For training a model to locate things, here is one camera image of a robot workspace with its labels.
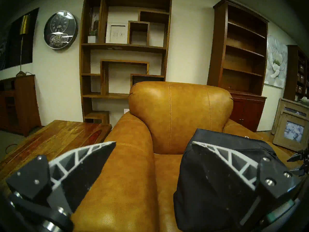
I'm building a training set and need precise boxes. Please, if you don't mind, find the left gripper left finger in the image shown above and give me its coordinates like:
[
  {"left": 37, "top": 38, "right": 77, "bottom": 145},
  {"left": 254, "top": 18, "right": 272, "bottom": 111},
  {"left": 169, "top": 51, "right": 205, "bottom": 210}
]
[{"left": 6, "top": 141, "right": 117, "bottom": 213}]

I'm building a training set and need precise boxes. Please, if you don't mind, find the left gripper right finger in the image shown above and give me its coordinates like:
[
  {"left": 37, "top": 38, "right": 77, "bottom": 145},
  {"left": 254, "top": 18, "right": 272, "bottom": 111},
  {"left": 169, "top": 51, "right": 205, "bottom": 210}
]
[{"left": 192, "top": 141, "right": 301, "bottom": 225}]

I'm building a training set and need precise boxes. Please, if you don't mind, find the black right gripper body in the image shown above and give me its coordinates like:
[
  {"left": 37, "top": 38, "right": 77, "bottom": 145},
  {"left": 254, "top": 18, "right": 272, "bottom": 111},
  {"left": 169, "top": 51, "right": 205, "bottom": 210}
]
[{"left": 302, "top": 149, "right": 309, "bottom": 174}]

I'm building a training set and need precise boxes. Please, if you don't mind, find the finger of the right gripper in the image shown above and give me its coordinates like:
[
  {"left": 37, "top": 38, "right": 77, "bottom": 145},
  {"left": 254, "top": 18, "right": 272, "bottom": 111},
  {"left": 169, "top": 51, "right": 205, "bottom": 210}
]
[
  {"left": 289, "top": 167, "right": 305, "bottom": 177},
  {"left": 287, "top": 152, "right": 303, "bottom": 162}
]

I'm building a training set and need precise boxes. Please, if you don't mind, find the black zippered duffel bag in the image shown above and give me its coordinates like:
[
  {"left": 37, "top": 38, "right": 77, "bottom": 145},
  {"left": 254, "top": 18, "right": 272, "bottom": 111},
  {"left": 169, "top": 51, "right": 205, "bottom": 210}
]
[{"left": 173, "top": 128, "right": 302, "bottom": 232}]

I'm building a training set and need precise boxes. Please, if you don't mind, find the open wooden shelf unit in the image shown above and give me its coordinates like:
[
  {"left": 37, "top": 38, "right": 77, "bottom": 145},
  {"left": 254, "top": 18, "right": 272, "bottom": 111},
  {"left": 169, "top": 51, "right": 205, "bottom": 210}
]
[{"left": 79, "top": 0, "right": 172, "bottom": 124}]

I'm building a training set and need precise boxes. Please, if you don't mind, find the striped wooden coffee table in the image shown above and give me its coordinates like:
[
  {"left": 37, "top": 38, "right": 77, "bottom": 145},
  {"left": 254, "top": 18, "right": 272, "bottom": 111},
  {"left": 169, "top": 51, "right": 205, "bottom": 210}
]
[{"left": 0, "top": 120, "right": 112, "bottom": 186}]

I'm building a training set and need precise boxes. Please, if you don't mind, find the cherry wood hutch bookcase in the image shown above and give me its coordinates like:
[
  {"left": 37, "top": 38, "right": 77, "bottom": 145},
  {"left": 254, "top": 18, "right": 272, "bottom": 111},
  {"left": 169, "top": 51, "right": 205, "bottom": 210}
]
[{"left": 207, "top": 0, "right": 269, "bottom": 132}]

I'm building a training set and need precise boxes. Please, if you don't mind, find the dark wooden bookcase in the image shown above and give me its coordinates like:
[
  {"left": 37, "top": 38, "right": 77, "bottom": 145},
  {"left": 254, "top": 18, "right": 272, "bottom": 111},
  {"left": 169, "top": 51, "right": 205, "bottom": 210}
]
[{"left": 283, "top": 45, "right": 309, "bottom": 101}]

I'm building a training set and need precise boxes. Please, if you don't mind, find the brown wooden media cabinet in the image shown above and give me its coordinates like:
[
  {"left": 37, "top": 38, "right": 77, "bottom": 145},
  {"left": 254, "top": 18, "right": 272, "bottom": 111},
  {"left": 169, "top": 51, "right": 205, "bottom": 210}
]
[{"left": 0, "top": 74, "right": 42, "bottom": 137}]

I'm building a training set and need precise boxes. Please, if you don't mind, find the tan leather armchair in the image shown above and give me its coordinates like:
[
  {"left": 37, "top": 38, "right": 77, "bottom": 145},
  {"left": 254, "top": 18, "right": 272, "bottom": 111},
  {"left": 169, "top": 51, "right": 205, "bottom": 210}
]
[{"left": 71, "top": 81, "right": 304, "bottom": 232}]

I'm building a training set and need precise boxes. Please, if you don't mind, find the white flower canvas painting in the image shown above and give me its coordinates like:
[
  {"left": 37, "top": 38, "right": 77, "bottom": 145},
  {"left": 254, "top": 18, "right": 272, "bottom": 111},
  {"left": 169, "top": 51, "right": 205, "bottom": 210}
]
[{"left": 264, "top": 36, "right": 288, "bottom": 89}]

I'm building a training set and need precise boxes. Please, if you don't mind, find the small potted plant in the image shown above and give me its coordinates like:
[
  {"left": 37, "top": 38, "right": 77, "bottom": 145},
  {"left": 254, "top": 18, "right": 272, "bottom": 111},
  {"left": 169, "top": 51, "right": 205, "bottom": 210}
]
[{"left": 87, "top": 9, "right": 99, "bottom": 44}]

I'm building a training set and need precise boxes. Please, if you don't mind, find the white framed certificate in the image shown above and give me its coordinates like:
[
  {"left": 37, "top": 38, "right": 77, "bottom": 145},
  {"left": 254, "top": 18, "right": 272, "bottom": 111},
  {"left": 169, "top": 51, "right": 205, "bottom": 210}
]
[{"left": 105, "top": 22, "right": 128, "bottom": 44}]

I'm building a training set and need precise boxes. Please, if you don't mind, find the gold shade floor lamp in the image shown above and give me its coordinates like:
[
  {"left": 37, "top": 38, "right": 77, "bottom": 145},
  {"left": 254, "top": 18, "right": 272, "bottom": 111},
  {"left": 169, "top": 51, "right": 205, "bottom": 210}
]
[{"left": 16, "top": 14, "right": 30, "bottom": 77}]

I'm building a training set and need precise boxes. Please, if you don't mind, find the small rustic picture frame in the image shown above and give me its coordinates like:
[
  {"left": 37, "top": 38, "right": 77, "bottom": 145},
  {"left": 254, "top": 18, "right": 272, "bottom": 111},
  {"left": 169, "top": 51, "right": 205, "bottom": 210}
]
[{"left": 273, "top": 112, "right": 309, "bottom": 152}]

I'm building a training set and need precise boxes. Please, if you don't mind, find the large rustic picture frame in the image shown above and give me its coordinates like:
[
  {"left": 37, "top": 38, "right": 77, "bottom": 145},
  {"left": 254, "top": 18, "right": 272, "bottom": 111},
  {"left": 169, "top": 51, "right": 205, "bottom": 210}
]
[{"left": 271, "top": 98, "right": 309, "bottom": 135}]

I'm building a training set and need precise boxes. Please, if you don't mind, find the dark zebra wall art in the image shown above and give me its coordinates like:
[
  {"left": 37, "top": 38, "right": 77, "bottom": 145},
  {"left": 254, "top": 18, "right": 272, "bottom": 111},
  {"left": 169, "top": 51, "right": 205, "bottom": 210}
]
[{"left": 0, "top": 7, "right": 40, "bottom": 71}]

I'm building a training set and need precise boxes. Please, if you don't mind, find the round black wall clock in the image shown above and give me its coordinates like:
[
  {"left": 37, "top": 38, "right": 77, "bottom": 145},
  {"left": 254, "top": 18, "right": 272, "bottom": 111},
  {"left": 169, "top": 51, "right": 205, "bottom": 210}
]
[{"left": 43, "top": 11, "right": 78, "bottom": 50}]

